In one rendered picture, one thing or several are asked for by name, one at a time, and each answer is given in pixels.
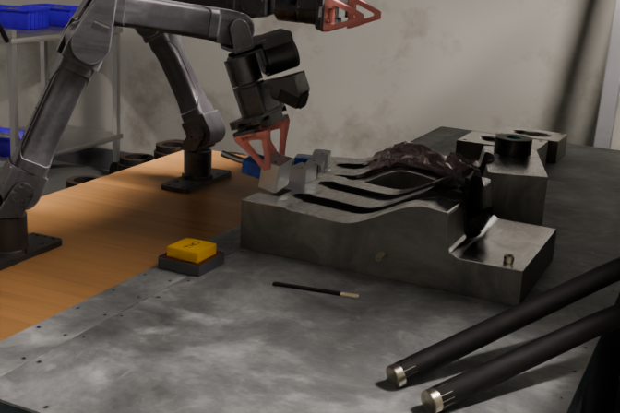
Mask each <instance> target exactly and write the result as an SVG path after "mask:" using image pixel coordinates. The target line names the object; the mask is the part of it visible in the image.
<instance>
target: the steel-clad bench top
mask: <svg viewBox="0 0 620 413"><path fill-rule="evenodd" d="M470 132H472V130H466V129H458V128H452V127H445V126H440V127H438V128H436V129H435V130H433V131H431V132H429V133H427V134H425V135H423V136H420V137H418V138H416V139H414V140H412V141H411V142H413V143H415V144H422V145H424V146H426V147H429V148H430V149H432V150H433V151H435V152H437V153H439V154H442V155H447V156H448V155H449V154H450V152H453V153H456V145H457V140H458V139H460V138H461V137H463V136H465V135H467V134H468V133H470ZM544 169H545V171H546V174H547V176H548V181H547V188H546V196H545V203H544V211H543V219H542V226H543V227H547V228H553V229H556V235H555V242H554V256H553V261H552V262H551V264H550V265H548V267H547V268H546V270H545V271H544V272H543V274H542V275H541V277H540V278H539V280H538V281H537V282H536V284H535V285H534V286H533V288H532V289H531V291H530V292H529V294H528V295H527V297H526V298H525V299H524V301H526V300H528V299H531V298H533V297H535V296H537V295H539V294H541V293H543V292H545V291H547V290H549V289H552V288H554V287H556V286H558V285H560V284H562V283H564V282H567V281H569V280H570V279H572V278H574V277H577V276H579V275H581V274H584V273H586V272H588V271H590V270H592V269H593V268H595V267H597V266H601V265H603V264H605V263H607V262H610V261H612V260H614V259H616V258H618V257H620V150H615V149H609V148H601V147H589V146H582V145H575V144H568V143H566V153H565V156H564V157H563V158H561V159H560V160H559V161H558V162H557V163H549V162H545V167H544ZM240 236H241V224H240V225H238V226H236V227H234V228H232V229H230V230H227V231H225V232H224V233H222V234H220V235H218V236H216V237H213V238H211V239H209V240H207V241H206V242H213V243H216V251H221V252H224V264H222V265H219V266H218V267H216V268H214V269H212V270H210V271H209V272H208V273H206V274H204V275H202V276H200V277H195V276H190V275H187V274H183V273H178V272H174V271H171V270H167V269H162V268H158V265H155V266H154V267H152V268H150V269H148V270H146V271H144V272H142V273H140V274H138V275H135V276H133V277H131V278H129V279H127V280H125V281H123V282H121V283H119V284H117V285H115V286H113V287H111V288H109V289H107V290H105V291H103V292H101V293H98V294H96V295H94V296H92V297H90V298H88V299H86V300H84V301H82V302H80V303H78V304H76V305H74V306H72V307H70V308H68V309H66V310H64V311H62V312H60V313H57V314H55V315H53V316H51V317H49V318H47V319H45V320H43V321H41V322H39V323H37V324H35V325H33V326H31V327H29V328H27V329H25V330H23V331H20V332H18V333H16V334H14V335H13V336H10V337H8V338H6V339H4V340H2V341H0V402H2V403H5V404H8V405H10V406H13V407H18V408H21V409H24V410H27V411H29V412H32V413H429V412H427V411H426V410H425V408H424V407H423V404H422V400H421V393H422V391H424V390H426V389H428V388H430V387H432V386H434V385H436V384H440V383H442V382H444V381H445V380H447V379H450V378H452V377H454V376H456V375H458V374H461V373H463V372H465V371H467V370H469V369H472V368H474V367H476V366H478V365H480V364H483V363H485V362H487V361H488V360H492V359H494V358H496V357H498V356H500V355H503V354H505V353H507V352H509V351H510V350H512V349H515V348H518V347H520V346H522V345H525V344H527V343H529V342H531V341H532V340H535V339H537V338H539V337H541V336H545V335H547V334H549V333H551V332H553V331H554V330H557V329H559V328H561V327H563V326H565V325H569V324H571V323H573V322H575V321H577V320H579V319H581V318H583V317H585V316H588V315H590V314H592V313H596V312H598V311H600V310H602V309H605V308H608V307H610V306H613V305H615V303H616V301H617V299H618V296H619V294H620V280H619V281H617V282H615V283H614V284H611V285H609V286H607V287H605V288H603V289H600V290H598V291H596V292H594V293H592V294H591V295H589V296H587V297H585V298H583V299H581V300H579V301H576V302H574V303H572V304H569V305H567V306H566V307H564V308H562V309H560V310H558V311H556V312H554V313H551V314H549V315H547V316H545V317H543V318H542V319H540V320H538V321H536V322H534V323H532V324H528V325H526V326H524V327H522V328H520V329H519V330H517V331H515V332H513V333H511V334H509V335H507V336H504V337H502V338H500V339H498V340H496V341H495V342H493V343H491V344H489V345H486V346H484V347H482V348H479V349H477V350H475V351H473V352H472V353H470V354H468V355H466V356H464V357H462V358H460V359H458V360H455V361H453V362H451V363H449V364H448V365H445V366H443V367H441V368H439V369H437V370H435V371H433V372H430V373H428V374H426V375H425V376H423V377H421V378H419V379H417V380H415V381H413V382H411V383H408V384H406V385H403V386H402V387H400V388H396V387H394V386H393V385H392V384H391V383H390V382H389V380H388V377H387V373H386V369H387V366H389V365H391V364H393V363H395V362H397V361H399V360H402V359H404V358H406V357H409V356H410V355H412V354H414V353H416V352H418V351H420V350H422V349H424V348H428V347H430V346H432V345H433V344H435V343H437V342H439V341H441V340H444V339H446V338H448V337H450V336H453V335H455V334H457V333H458V332H461V331H463V330H465V329H467V328H469V327H471V326H473V325H476V324H478V323H480V322H482V321H484V320H486V319H488V318H490V317H492V316H494V315H497V314H499V313H501V312H503V311H505V310H507V309H509V308H511V307H514V306H512V305H508V304H504V303H499V302H495V301H487V300H482V299H478V298H473V297H469V296H465V295H460V294H456V293H452V292H447V291H443V290H438V289H430V288H426V287H422V286H417V285H412V284H409V283H404V282H399V281H396V280H391V279H386V278H381V277H374V276H369V275H366V274H361V273H356V272H352V271H348V270H343V269H338V268H335V267H330V266H325V265H318V264H313V263H309V262H305V261H300V260H295V259H291V258H287V257H282V256H278V255H274V254H266V253H261V252H257V251H252V250H248V249H244V248H240ZM274 281H275V282H281V283H287V284H293V285H299V286H306V287H311V288H318V289H329V290H335V291H341V292H348V293H353V294H359V297H358V298H357V299H356V298H350V297H344V296H339V295H333V294H327V293H321V292H314V291H309V290H302V289H291V288H285V287H280V286H273V285H272V283H273V282H274ZM600 337H601V336H598V337H596V338H593V339H592V340H590V341H588V342H586V343H584V344H582V345H580V346H578V347H576V348H572V349H570V350H569V351H567V352H565V353H563V354H561V355H559V356H557V357H554V358H552V359H550V360H548V361H546V362H544V363H542V364H540V365H538V366H535V367H533V368H531V369H529V370H527V371H525V372H523V373H521V374H518V375H516V376H514V377H512V378H510V379H508V380H506V381H504V382H502V383H499V384H497V385H495V386H493V387H491V388H489V389H487V390H485V391H483V392H481V393H479V394H477V395H474V396H472V397H470V398H468V399H466V400H464V401H462V402H459V403H457V404H456V405H454V406H452V407H449V408H447V409H445V410H442V411H440V412H438V413H567V412H568V409H569V407H570V405H571V403H572V400H573V398H574V396H575V394H576V392H577V390H578V386H579V384H580V382H581V380H582V377H583V375H584V373H585V371H586V369H587V367H588V365H589V363H590V359H591V357H592V355H593V352H594V350H595V349H596V347H597V344H598V342H599V340H600Z"/></svg>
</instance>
